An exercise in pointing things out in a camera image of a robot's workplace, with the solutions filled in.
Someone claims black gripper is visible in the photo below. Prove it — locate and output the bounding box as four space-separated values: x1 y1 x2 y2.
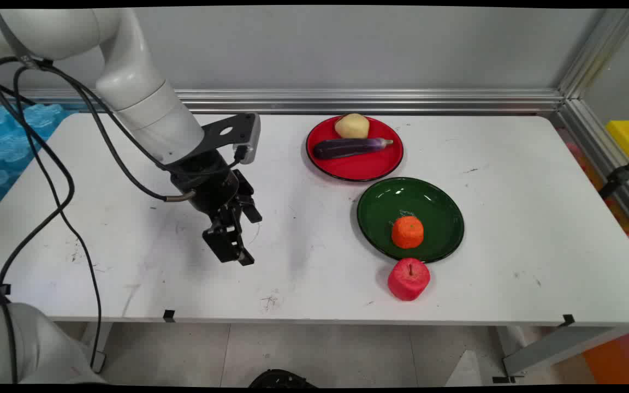
170 148 264 267

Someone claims orange toy fruit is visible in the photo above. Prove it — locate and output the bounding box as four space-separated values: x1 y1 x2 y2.
391 216 425 250

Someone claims red plate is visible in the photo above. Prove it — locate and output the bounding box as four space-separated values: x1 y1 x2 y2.
306 116 404 182

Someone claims purple eggplant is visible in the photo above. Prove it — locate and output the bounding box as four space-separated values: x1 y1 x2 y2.
313 138 394 160

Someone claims yellow potato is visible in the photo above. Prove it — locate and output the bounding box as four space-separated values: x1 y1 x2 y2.
335 113 370 139

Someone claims black round floor object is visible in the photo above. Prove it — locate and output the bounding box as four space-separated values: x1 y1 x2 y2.
248 369 318 389

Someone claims red toy apple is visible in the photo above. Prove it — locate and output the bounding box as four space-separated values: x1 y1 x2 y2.
387 258 431 302

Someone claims green plate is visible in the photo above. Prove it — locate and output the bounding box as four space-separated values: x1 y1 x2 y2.
357 177 465 264

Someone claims blue bubble wrap sheet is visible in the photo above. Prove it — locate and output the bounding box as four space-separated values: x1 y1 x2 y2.
0 101 78 220

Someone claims grey table leg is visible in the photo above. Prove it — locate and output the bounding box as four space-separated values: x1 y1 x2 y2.
502 326 621 378

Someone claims black stand clamp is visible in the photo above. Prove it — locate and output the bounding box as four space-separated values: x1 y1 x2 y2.
598 145 629 200

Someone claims orange box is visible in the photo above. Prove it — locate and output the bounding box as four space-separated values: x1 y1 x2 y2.
582 327 629 384

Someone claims black cable with silver connector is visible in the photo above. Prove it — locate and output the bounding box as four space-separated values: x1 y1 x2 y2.
0 57 196 377

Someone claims black camera cable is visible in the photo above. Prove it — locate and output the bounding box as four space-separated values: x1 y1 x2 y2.
0 57 248 328

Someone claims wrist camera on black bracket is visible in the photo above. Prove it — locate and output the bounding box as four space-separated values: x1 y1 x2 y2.
201 113 262 165

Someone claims horizontal aluminium frame rail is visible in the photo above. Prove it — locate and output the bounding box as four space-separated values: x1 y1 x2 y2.
0 89 566 115

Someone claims aluminium side frame rail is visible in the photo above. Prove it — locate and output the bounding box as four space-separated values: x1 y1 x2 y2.
552 98 629 243

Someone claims aluminium corner post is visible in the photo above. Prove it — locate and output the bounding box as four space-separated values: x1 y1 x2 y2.
558 8 629 100

